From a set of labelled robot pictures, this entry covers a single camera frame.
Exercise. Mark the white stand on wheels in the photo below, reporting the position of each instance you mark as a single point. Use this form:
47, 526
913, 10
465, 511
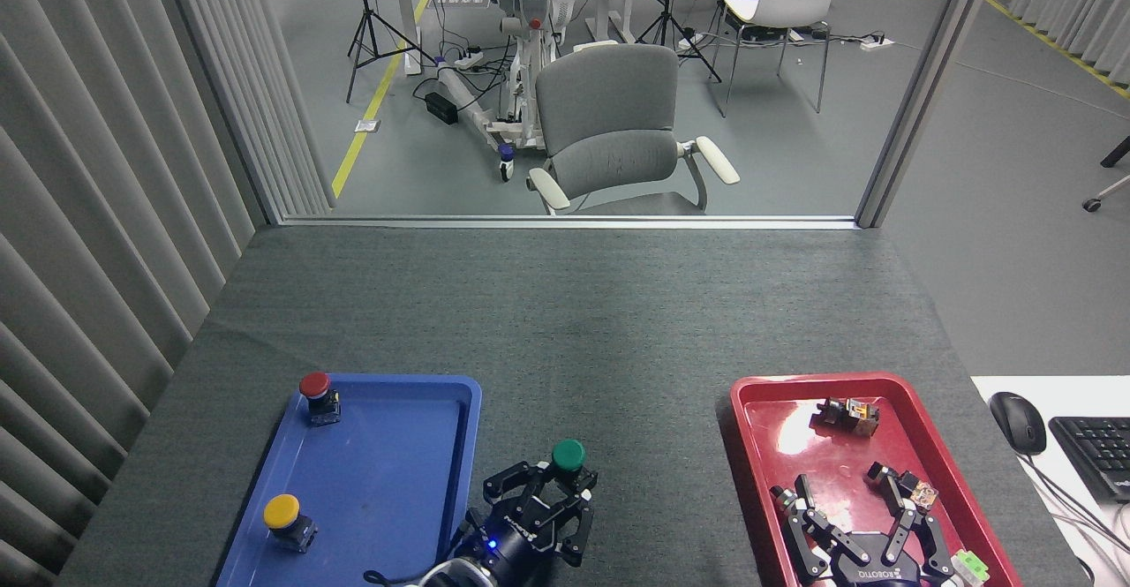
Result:
530, 40

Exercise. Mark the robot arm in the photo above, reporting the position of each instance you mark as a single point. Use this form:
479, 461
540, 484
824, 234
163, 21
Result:
450, 576

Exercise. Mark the black tripod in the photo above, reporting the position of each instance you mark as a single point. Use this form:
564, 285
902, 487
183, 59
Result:
366, 26
668, 22

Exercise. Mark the black switch with orange block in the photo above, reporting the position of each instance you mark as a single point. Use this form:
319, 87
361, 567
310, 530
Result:
924, 493
849, 416

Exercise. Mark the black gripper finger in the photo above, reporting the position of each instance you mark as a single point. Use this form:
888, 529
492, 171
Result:
574, 525
516, 481
940, 545
808, 492

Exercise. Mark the silver knob switch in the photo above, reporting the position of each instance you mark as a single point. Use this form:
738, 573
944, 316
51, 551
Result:
776, 492

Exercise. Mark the black chair base with caster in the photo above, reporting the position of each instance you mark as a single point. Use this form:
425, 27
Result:
1114, 154

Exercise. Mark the red push button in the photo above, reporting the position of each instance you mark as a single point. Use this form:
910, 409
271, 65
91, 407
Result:
314, 386

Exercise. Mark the black computer mouse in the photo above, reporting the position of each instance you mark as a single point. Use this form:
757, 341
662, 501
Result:
1018, 422

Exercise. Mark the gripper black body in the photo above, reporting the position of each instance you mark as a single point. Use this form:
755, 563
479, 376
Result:
508, 545
883, 569

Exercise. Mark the white desk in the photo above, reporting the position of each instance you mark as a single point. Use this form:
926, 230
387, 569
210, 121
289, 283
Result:
1081, 552

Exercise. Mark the blue plastic tray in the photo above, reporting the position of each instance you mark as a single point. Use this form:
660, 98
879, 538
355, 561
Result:
380, 481

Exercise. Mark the grey office chair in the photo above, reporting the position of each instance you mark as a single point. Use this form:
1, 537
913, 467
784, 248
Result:
609, 119

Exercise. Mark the yellow push button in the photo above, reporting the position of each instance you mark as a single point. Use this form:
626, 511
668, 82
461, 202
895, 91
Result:
282, 510

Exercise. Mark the grey pleated curtain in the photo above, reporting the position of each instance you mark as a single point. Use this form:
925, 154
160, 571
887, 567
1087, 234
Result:
88, 216
1073, 4

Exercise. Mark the black power adapter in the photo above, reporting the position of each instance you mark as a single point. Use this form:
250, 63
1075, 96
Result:
441, 108

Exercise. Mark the green push button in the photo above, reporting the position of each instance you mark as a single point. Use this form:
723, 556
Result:
568, 454

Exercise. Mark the black keyboard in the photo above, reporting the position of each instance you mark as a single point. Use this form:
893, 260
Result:
1099, 455

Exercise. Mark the green and white switch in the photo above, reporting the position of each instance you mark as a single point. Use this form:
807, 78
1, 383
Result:
969, 566

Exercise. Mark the white power strip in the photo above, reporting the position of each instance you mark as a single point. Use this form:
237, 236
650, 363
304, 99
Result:
877, 42
469, 61

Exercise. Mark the small silver floor plate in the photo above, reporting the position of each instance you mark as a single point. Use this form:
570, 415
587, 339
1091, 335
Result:
367, 126

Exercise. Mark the red plastic tray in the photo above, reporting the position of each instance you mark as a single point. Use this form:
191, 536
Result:
794, 437

